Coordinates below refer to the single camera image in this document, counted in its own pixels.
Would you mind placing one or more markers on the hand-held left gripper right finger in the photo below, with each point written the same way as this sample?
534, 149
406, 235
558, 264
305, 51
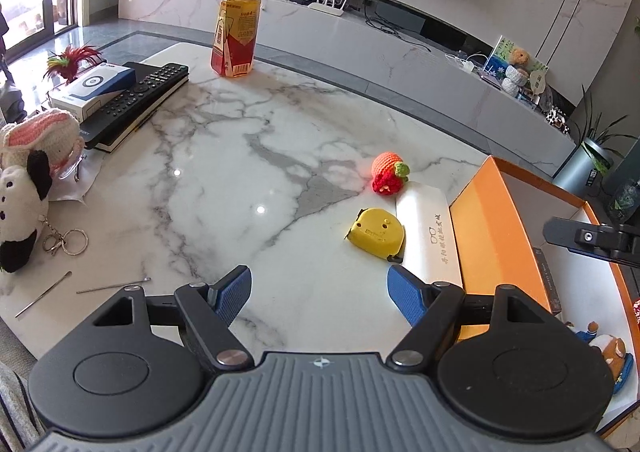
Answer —
406, 294

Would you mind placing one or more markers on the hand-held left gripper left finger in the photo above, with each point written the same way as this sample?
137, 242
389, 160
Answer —
232, 294

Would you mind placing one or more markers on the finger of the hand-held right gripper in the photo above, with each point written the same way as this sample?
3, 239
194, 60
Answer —
570, 232

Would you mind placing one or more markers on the dark photo card box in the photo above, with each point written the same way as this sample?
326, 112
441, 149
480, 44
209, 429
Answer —
547, 282

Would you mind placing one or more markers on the orange cardboard box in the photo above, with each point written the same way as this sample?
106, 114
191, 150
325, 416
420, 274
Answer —
500, 242

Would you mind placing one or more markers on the small figurine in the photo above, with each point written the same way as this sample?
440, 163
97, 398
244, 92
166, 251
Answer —
610, 352

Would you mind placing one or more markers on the grey cylinder planter with plant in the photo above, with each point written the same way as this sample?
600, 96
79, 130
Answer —
580, 167

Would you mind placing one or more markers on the yellow tape measure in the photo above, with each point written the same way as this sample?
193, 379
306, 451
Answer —
375, 232

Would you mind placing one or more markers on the white glasses case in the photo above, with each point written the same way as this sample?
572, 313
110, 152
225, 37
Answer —
430, 227

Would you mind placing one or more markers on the cow print ornament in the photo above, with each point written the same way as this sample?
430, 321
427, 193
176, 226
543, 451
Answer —
559, 119

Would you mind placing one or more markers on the crocheted carrot strawberry toy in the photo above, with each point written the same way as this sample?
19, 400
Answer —
387, 177

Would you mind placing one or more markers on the thin metal pick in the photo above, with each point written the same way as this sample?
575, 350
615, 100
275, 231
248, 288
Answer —
42, 294
112, 286

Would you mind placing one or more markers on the white crocheted pots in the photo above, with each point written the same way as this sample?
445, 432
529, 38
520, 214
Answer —
515, 79

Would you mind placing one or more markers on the green blue picture card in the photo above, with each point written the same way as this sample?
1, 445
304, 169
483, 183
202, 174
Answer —
500, 57

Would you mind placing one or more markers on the clear plastic bag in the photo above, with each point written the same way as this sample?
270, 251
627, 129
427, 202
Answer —
75, 187

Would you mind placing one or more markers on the black notebook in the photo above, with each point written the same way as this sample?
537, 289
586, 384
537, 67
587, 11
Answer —
112, 137

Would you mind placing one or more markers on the black remote control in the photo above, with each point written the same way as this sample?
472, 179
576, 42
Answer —
145, 92

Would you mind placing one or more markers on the black white cow plush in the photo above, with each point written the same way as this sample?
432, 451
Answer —
20, 202

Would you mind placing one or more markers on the white blue small box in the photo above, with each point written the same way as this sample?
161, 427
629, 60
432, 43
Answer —
90, 87

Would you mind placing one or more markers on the white pink bunny plush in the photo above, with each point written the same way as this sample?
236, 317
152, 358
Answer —
40, 132

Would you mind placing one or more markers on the white marble tv cabinet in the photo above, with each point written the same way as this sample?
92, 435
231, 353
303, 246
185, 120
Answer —
350, 42

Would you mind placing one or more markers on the orange tea bottle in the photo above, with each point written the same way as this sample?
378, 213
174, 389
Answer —
235, 32

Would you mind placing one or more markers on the red green feather shuttlecock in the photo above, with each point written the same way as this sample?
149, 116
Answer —
70, 62

